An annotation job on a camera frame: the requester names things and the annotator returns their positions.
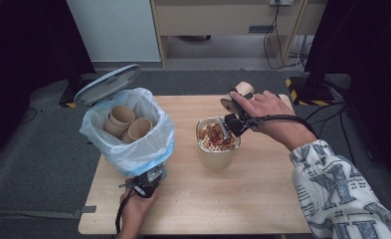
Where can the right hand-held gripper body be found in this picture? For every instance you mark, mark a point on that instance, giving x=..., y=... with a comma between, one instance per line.
x=237, y=125

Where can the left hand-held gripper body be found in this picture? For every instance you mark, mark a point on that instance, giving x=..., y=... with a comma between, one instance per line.
x=148, y=184

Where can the brown paper cup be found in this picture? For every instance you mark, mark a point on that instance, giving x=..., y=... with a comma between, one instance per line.
x=139, y=129
x=241, y=91
x=114, y=128
x=122, y=114

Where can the bin with blue plastic bag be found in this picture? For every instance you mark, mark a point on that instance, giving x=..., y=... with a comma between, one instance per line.
x=140, y=154

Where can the grey bin lid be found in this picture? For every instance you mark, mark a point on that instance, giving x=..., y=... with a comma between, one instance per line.
x=105, y=84

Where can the person's left hand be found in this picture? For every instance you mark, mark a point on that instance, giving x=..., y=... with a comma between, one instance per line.
x=135, y=207

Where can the person's right hand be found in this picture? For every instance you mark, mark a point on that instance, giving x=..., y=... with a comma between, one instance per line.
x=276, y=114

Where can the food scraps pile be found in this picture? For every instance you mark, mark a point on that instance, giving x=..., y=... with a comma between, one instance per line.
x=218, y=136

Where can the stand base with striped tape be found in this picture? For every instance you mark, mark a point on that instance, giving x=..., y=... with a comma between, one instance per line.
x=72, y=96
x=310, y=93

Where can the light wooden cabinet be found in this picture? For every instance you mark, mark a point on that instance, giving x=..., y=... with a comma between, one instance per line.
x=223, y=20

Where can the white power strip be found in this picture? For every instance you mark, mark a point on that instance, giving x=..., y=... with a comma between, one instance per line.
x=281, y=2

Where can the black curtain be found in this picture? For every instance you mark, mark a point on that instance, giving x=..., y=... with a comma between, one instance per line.
x=368, y=66

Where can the white panel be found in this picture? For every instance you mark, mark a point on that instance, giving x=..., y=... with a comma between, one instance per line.
x=113, y=30

